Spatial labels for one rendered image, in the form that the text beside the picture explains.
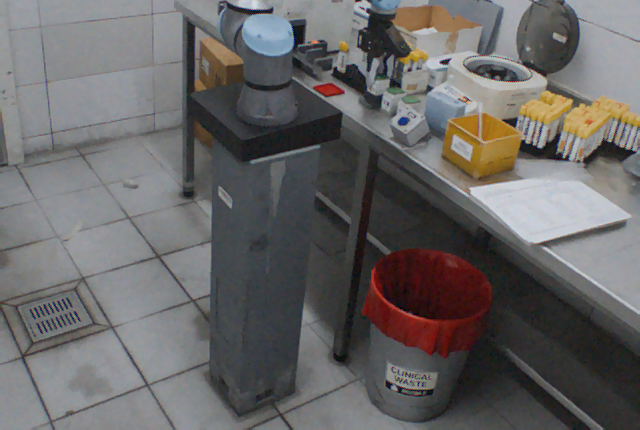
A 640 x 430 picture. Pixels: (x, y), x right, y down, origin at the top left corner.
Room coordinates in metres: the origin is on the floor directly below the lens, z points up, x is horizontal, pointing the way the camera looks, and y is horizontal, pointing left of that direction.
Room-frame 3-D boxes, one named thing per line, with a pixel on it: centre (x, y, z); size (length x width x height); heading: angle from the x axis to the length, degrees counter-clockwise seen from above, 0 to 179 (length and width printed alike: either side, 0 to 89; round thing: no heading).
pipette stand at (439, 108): (1.74, -0.31, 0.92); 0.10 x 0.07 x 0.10; 44
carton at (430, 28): (2.27, -0.29, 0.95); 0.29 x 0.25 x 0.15; 127
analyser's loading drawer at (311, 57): (2.12, 0.09, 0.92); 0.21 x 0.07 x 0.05; 37
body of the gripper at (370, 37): (1.91, -0.12, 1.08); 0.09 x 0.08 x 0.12; 40
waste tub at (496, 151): (1.59, -0.39, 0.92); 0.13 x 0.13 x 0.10; 35
